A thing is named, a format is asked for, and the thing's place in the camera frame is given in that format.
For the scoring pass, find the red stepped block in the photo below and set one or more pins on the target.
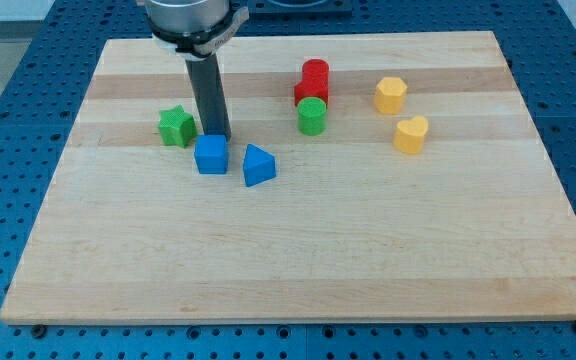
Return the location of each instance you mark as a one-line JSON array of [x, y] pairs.
[[314, 81]]

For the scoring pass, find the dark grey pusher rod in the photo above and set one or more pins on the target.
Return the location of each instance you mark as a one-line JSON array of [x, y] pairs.
[[206, 82]]

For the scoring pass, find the green cylinder block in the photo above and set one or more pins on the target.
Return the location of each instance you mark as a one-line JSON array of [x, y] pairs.
[[312, 113]]

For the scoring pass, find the green star block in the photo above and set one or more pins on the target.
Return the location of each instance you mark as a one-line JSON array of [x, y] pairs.
[[177, 127]]

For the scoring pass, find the blue cube block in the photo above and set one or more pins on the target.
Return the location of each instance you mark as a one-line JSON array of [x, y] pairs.
[[211, 154]]

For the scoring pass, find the light wooden board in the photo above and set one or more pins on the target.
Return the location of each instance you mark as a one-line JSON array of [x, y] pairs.
[[474, 228]]

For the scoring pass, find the yellow hexagon block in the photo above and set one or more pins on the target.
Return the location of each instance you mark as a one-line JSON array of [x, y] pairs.
[[390, 95]]

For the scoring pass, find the blue triangle block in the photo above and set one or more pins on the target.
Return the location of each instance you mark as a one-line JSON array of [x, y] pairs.
[[258, 166]]

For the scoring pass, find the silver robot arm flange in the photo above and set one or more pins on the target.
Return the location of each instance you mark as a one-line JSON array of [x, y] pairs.
[[193, 29]]

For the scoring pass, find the yellow heart block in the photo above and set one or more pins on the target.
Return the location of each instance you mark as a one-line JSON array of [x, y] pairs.
[[410, 134]]

